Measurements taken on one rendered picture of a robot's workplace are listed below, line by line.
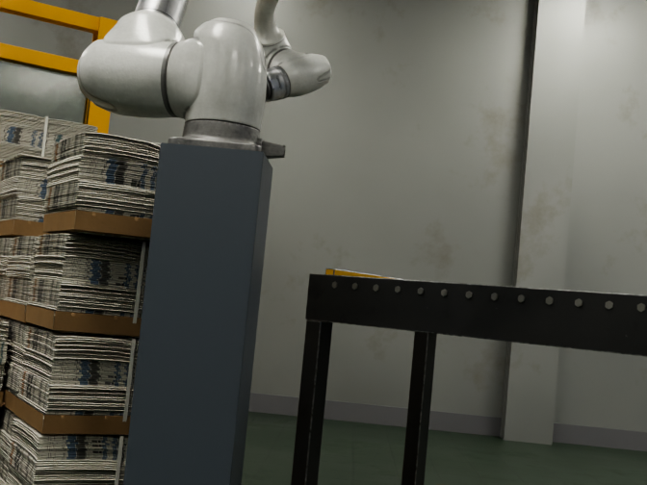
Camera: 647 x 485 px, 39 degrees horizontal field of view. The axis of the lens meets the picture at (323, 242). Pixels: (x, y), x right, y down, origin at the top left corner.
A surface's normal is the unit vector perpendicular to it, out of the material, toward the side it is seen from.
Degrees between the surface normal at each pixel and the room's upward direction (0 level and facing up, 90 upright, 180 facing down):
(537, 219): 90
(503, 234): 90
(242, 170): 90
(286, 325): 90
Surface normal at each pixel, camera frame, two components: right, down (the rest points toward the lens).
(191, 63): -0.28, -0.14
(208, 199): -0.04, -0.07
